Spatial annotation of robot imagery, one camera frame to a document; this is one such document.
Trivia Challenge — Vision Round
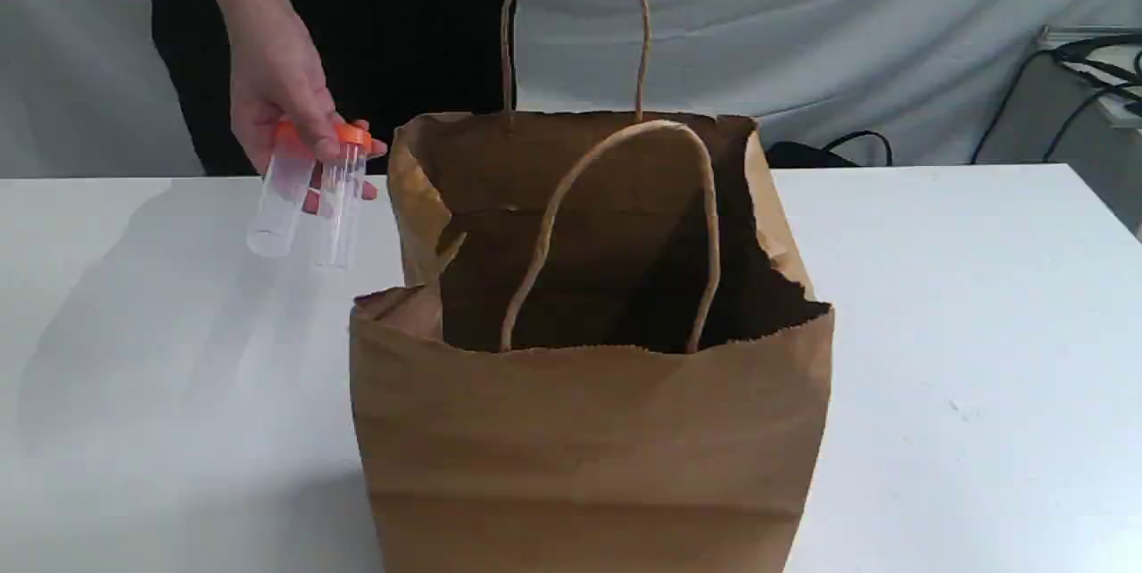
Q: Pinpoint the clear tube orange cap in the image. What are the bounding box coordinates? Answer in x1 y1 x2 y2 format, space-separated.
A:
317 124 372 269
246 121 317 257

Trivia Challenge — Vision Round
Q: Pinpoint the brown paper bag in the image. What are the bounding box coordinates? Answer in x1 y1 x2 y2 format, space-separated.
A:
348 0 833 572

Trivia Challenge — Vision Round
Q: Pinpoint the person's dark torso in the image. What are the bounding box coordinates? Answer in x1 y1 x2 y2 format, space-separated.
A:
151 0 502 176

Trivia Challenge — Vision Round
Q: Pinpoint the black object behind table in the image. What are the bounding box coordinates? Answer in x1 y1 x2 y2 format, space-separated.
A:
765 142 859 170

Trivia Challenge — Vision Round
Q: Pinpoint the grey backdrop curtain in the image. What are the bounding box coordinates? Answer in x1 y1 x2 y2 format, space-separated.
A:
3 0 1139 179

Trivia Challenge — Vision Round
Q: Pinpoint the grey box at right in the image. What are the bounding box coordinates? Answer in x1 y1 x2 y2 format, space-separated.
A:
968 27 1141 237

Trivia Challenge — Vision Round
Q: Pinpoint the black cable loop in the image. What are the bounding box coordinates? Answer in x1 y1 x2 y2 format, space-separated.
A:
821 130 895 168

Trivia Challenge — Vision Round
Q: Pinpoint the black cable bundle right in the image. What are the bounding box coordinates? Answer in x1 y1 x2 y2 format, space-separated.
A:
971 34 1142 166

